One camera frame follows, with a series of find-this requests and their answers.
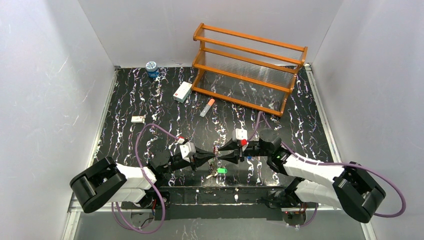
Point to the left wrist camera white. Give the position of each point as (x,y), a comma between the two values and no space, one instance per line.
(187,149)

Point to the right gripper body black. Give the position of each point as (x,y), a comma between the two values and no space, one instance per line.
(238,153)

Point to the white red box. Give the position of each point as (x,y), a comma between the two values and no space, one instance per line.
(183,91)

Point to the aluminium rail frame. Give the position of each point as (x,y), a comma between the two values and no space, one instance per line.
(234,194)

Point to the green key tag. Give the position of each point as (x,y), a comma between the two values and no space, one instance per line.
(222,170)

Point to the blue jar with lid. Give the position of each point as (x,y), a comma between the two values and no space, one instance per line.
(152,69)

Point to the orange capped tube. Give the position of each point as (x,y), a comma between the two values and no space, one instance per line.
(207,108)

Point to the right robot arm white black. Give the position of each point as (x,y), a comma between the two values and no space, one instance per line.
(349,188)

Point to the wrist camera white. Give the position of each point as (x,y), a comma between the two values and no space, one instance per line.
(240,137)
(187,149)

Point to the small white card box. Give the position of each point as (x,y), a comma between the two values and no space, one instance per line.
(138,119)

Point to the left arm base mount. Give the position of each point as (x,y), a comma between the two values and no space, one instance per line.
(152,201)

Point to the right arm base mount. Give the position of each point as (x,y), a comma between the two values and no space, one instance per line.
(293,210)

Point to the metal key organizer ring red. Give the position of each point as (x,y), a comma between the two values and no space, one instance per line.
(213,163)

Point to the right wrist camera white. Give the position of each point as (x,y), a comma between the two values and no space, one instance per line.
(240,137)

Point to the orange wooden shelf rack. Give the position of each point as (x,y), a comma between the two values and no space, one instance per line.
(244,69)

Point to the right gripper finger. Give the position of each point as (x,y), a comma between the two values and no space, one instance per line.
(230,145)
(230,158)

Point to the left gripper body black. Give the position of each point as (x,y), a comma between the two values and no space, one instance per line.
(194,158)

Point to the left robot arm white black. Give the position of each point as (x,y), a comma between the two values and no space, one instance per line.
(107,181)

